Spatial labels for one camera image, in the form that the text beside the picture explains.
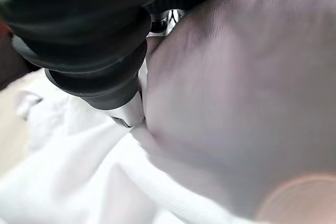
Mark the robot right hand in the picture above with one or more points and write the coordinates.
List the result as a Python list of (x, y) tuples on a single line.
[(78, 32)]

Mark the white ribbed garment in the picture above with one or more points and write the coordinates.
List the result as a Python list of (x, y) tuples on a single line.
[(223, 90)]

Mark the dark brown furniture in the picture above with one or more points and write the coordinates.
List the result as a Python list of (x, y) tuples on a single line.
[(10, 58)]

